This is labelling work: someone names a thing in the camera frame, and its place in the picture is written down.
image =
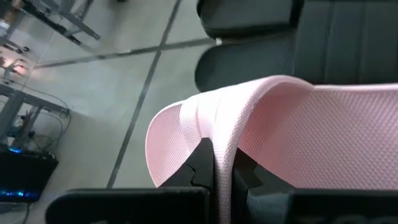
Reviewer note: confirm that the pink foam slide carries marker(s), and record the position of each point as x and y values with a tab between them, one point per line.
311	140

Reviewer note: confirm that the black computer blue lights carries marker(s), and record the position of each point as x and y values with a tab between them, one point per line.
28	174

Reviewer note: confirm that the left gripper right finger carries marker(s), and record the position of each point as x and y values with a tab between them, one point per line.
248	186

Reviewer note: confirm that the grey metal table legs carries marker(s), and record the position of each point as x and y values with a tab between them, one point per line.
12	104

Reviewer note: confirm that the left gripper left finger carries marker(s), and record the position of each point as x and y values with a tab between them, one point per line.
199	168

